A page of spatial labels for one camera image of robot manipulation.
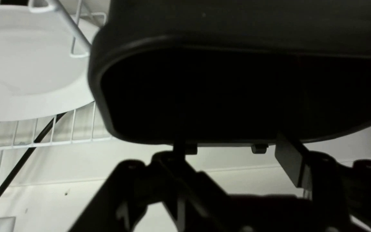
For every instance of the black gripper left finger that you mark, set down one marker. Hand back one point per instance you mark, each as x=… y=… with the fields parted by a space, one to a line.
x=151 y=197

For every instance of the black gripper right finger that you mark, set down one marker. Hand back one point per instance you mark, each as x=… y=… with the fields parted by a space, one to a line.
x=345 y=194

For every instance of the white plate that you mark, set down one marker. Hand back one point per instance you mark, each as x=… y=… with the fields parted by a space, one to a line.
x=26 y=65

